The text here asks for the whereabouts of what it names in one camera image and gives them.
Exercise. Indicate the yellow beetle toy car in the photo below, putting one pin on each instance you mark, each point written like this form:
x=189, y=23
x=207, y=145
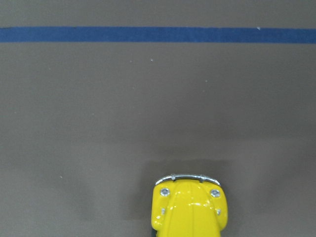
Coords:
x=188, y=205

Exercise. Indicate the brown table mat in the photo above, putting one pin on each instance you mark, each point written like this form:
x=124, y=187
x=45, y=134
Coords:
x=86, y=128

